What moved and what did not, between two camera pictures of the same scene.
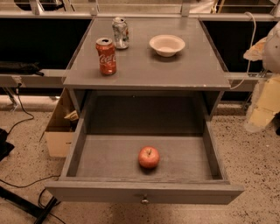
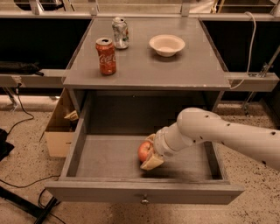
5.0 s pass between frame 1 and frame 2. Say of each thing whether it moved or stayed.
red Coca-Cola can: stayed
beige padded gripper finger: moved
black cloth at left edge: stayed
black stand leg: stayed
